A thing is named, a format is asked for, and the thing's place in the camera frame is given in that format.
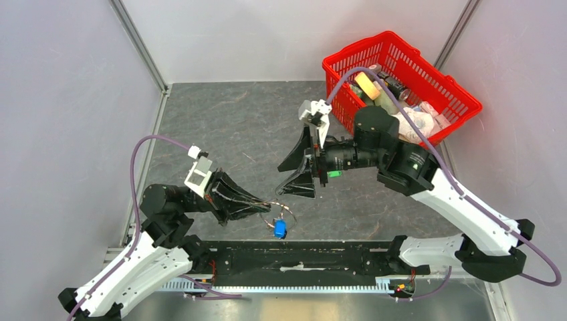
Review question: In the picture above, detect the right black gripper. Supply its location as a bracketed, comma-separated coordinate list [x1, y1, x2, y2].
[275, 120, 384, 199]

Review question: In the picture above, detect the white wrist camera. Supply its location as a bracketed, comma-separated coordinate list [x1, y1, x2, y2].
[184, 145, 213, 199]
[298, 100, 332, 148]

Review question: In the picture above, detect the red plastic basket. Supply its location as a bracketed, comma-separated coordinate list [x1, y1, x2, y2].
[322, 31, 483, 145]

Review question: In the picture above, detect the large silver keyring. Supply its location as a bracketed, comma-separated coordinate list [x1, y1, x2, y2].
[259, 201, 298, 235]

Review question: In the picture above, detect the dark can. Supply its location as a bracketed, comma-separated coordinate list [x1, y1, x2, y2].
[377, 71, 411, 102]

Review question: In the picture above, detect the green bottle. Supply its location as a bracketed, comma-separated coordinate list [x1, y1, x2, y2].
[373, 82, 399, 115]

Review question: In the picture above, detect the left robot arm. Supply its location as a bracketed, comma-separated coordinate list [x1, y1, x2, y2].
[58, 169, 271, 320]

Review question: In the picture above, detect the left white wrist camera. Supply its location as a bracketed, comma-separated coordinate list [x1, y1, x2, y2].
[184, 145, 213, 199]

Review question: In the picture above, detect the green key tag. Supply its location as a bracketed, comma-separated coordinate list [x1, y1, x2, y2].
[327, 171, 342, 178]

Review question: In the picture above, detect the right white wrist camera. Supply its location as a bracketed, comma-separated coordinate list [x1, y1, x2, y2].
[298, 100, 332, 148]

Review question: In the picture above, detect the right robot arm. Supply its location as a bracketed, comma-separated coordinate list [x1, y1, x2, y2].
[276, 106, 535, 283]

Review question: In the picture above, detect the blue key tag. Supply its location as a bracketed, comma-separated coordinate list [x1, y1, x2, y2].
[273, 219, 288, 239]

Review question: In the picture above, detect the crumpled white plastic bag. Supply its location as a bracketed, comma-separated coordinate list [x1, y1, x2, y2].
[393, 108, 441, 144]

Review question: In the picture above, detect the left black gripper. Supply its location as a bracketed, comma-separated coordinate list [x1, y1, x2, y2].
[181, 166, 272, 225]

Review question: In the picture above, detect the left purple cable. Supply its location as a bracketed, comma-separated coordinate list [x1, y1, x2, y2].
[66, 134, 192, 321]

